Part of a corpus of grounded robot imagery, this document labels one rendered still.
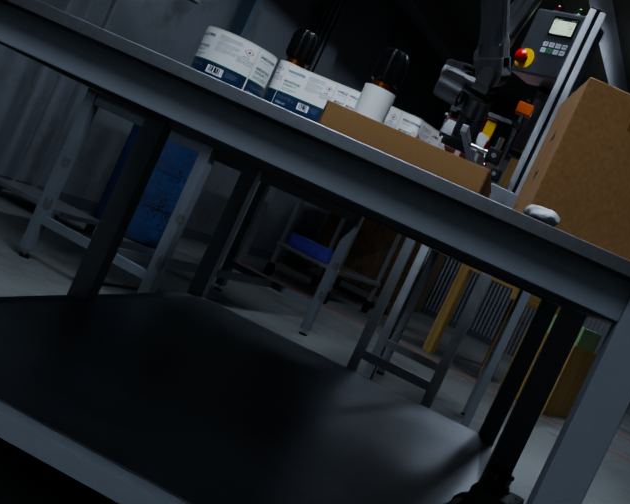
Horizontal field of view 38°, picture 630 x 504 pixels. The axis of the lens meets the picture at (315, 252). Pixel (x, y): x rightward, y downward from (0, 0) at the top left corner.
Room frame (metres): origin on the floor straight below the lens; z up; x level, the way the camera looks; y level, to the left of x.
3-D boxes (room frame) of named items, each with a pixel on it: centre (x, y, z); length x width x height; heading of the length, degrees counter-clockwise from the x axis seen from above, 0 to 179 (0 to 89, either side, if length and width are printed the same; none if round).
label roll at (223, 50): (2.41, 0.40, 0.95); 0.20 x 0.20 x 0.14
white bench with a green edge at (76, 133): (4.53, 0.49, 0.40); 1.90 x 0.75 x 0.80; 158
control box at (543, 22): (2.54, -0.37, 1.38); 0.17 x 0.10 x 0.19; 44
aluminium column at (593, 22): (2.46, -0.42, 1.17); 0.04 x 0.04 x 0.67; 79
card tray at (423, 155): (1.47, -0.08, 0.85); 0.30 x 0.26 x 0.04; 169
